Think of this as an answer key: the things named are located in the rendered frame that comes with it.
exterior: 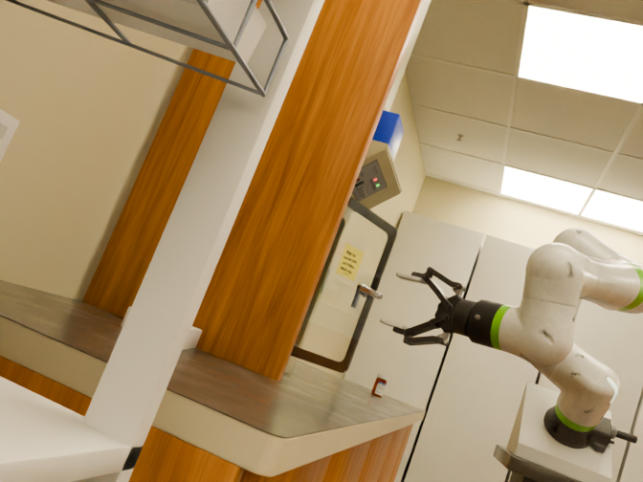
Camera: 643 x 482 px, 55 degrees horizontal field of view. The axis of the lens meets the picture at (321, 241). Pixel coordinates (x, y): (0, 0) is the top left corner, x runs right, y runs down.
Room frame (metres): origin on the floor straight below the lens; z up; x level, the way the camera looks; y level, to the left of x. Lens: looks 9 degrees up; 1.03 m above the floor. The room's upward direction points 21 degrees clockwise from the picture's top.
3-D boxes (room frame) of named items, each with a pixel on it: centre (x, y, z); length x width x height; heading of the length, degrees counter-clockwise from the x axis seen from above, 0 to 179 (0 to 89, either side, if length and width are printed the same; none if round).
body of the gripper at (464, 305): (1.30, -0.33, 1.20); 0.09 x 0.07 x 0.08; 46
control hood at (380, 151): (1.49, -0.06, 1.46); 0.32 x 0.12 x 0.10; 162
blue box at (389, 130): (1.42, -0.03, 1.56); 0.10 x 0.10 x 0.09; 72
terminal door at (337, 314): (1.47, -0.07, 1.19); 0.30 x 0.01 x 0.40; 136
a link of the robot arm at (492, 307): (1.25, -0.38, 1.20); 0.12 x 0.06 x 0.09; 136
